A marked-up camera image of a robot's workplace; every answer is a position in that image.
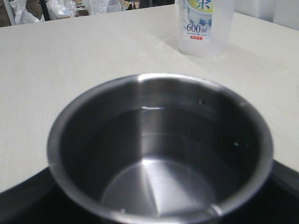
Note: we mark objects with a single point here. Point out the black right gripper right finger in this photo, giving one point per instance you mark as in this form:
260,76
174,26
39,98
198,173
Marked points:
278,201

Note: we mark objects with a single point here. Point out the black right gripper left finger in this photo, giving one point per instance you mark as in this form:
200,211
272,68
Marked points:
37,200

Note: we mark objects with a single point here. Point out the stainless steel cup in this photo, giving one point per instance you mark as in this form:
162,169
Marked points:
160,148

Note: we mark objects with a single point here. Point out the clear plastic water pitcher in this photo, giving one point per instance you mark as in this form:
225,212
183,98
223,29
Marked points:
204,26

